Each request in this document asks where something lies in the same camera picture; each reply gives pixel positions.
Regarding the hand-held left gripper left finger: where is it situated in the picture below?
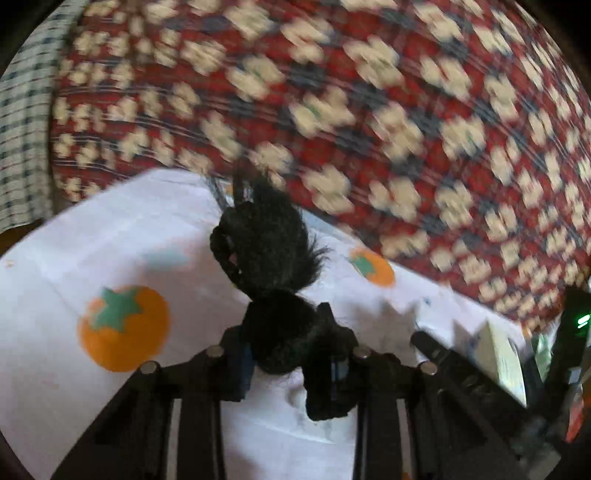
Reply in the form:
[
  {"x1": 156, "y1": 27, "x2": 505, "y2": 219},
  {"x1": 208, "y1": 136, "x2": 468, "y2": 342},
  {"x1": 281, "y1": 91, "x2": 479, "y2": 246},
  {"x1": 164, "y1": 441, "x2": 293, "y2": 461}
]
[{"x1": 51, "y1": 325, "x2": 254, "y2": 480}]

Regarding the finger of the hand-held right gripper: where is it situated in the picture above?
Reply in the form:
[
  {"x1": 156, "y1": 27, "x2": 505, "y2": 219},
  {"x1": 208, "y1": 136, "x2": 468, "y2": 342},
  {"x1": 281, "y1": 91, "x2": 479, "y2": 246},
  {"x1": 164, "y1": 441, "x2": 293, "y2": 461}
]
[{"x1": 410, "y1": 330, "x2": 522, "y2": 425}]

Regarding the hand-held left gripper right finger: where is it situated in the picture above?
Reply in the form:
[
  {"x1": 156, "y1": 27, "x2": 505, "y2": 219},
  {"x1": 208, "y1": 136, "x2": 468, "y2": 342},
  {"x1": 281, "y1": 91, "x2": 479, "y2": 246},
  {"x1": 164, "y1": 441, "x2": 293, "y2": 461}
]
[{"x1": 318, "y1": 302, "x2": 527, "y2": 480}]

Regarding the green white knitted cloth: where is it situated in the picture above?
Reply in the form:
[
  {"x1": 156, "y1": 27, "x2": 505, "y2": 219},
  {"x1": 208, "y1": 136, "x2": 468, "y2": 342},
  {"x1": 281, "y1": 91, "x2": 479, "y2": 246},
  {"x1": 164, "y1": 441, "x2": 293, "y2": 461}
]
[{"x1": 531, "y1": 333, "x2": 553, "y2": 370}]

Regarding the black scrunchie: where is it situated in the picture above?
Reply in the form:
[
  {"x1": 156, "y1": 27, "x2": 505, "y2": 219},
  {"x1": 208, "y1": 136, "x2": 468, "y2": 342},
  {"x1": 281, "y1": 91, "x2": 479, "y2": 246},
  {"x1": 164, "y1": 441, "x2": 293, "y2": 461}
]
[{"x1": 242, "y1": 291, "x2": 358, "y2": 422}]

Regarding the black fluffy hair tie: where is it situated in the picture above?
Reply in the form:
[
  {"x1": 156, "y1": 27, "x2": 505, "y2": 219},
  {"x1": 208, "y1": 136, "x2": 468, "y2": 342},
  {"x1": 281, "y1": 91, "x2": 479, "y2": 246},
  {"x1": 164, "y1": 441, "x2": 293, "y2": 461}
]
[{"x1": 209, "y1": 168, "x2": 332, "y2": 298}]

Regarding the yellow dotted tissue pack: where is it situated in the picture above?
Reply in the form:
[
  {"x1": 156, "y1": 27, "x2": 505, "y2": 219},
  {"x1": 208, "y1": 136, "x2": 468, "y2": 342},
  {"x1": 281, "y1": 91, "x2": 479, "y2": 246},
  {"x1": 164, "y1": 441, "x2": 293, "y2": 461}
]
[{"x1": 455, "y1": 318, "x2": 532, "y2": 407}]

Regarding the white persimmon print tablecloth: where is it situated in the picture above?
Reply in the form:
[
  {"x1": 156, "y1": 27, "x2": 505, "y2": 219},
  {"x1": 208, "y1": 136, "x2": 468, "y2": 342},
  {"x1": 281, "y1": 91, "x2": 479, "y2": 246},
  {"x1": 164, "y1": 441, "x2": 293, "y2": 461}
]
[{"x1": 0, "y1": 168, "x2": 529, "y2": 480}]

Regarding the red plaid bear print blanket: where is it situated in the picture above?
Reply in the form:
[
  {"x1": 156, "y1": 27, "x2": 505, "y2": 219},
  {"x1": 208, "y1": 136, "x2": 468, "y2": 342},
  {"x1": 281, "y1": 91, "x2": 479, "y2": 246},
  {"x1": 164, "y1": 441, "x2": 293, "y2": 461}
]
[{"x1": 48, "y1": 0, "x2": 591, "y2": 333}]

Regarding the white green checked cloth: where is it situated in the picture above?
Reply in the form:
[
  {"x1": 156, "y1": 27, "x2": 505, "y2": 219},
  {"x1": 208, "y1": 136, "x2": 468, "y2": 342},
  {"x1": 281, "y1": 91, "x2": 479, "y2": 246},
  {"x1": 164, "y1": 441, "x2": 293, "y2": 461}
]
[{"x1": 0, "y1": 0, "x2": 88, "y2": 232}]

